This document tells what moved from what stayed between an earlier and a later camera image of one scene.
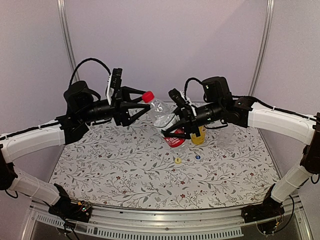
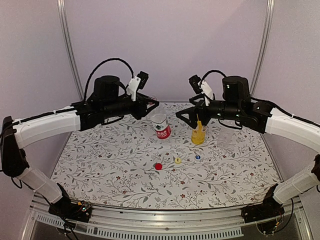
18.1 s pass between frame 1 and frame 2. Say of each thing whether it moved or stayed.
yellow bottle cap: stayed
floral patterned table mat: stayed
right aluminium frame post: stayed
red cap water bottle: moved
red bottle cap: moved
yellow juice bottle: stayed
